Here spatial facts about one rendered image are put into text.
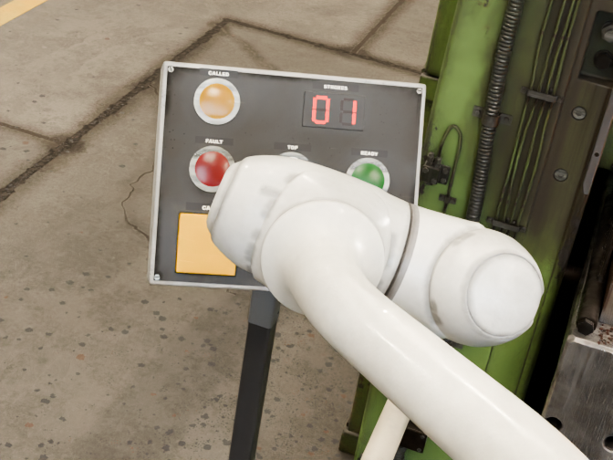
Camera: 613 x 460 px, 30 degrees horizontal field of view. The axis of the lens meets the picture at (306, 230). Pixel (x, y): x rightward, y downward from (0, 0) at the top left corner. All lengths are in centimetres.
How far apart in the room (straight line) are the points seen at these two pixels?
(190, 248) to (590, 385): 58
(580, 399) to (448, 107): 45
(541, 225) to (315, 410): 118
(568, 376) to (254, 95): 58
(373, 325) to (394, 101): 71
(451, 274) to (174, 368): 194
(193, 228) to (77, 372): 141
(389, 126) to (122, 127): 248
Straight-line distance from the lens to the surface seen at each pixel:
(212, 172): 144
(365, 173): 147
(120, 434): 265
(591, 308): 161
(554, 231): 175
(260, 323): 166
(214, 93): 145
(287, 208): 93
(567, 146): 168
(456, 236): 98
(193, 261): 144
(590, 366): 161
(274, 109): 146
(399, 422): 180
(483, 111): 168
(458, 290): 94
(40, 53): 440
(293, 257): 90
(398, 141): 149
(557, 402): 166
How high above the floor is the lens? 179
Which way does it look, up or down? 31 degrees down
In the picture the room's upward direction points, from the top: 10 degrees clockwise
